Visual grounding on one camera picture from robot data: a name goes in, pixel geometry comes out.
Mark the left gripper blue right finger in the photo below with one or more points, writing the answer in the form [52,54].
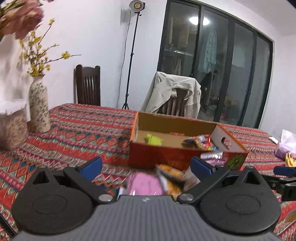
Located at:
[200,168]

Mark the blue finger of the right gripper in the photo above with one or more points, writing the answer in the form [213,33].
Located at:
[285,171]

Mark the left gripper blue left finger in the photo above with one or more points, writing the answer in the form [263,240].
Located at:
[91,169]

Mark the colourful candy bag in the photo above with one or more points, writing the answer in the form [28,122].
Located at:
[200,142]

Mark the orange cracker snack packet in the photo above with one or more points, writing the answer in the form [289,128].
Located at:
[171,179]

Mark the pink snack packet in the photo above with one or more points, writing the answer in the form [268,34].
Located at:
[141,184]

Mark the long green snack bar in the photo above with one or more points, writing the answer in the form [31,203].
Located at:
[153,140]

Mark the bowl of yellow chips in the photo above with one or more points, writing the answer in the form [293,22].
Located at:
[290,159]

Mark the purple tissue pack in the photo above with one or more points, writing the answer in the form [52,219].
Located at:
[286,144]

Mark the red patterned tablecloth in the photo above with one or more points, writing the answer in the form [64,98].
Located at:
[78,132]

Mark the orange cardboard snack box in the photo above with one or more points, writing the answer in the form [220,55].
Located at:
[173,130]

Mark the chair with beige jacket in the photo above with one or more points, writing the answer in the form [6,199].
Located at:
[175,105]

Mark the floral ceramic vase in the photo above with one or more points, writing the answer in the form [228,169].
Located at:
[38,101]

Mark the dark wooden chair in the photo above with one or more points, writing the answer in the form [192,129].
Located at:
[88,85]

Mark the beige jacket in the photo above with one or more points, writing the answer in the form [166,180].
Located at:
[164,86]

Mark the clear jar with white lid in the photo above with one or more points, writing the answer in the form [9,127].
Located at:
[14,129]

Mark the black framed glass door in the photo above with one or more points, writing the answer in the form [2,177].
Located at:
[231,61]

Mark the yellow flower branches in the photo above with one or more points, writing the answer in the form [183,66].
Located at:
[36,56]

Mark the pink artificial flowers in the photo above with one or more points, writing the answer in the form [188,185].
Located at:
[18,18]

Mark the studio light on stand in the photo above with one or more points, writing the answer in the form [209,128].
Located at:
[137,7]

